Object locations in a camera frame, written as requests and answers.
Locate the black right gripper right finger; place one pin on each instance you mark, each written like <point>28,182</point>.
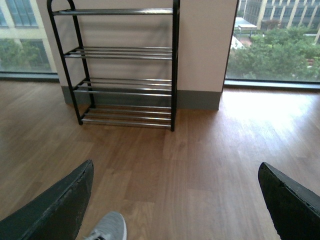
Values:
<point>294,209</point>

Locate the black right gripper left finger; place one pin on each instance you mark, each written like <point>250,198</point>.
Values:
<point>57,213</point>

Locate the grey sneaker white sole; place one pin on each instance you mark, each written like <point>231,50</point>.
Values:
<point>111,227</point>

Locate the black metal shoe rack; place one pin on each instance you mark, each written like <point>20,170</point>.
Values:
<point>120,60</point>

